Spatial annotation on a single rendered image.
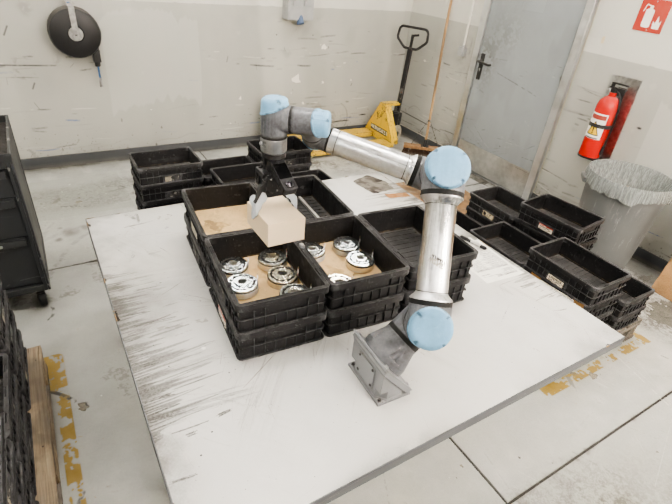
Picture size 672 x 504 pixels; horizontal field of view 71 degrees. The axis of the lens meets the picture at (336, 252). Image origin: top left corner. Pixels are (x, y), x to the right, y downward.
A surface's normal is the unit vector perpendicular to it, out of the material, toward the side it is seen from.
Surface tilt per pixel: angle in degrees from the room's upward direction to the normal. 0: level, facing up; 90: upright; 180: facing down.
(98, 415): 0
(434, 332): 64
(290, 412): 0
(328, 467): 0
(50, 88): 90
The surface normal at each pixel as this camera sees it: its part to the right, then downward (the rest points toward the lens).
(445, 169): -0.03, -0.15
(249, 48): 0.51, 0.50
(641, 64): -0.85, 0.21
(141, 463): 0.09, -0.84
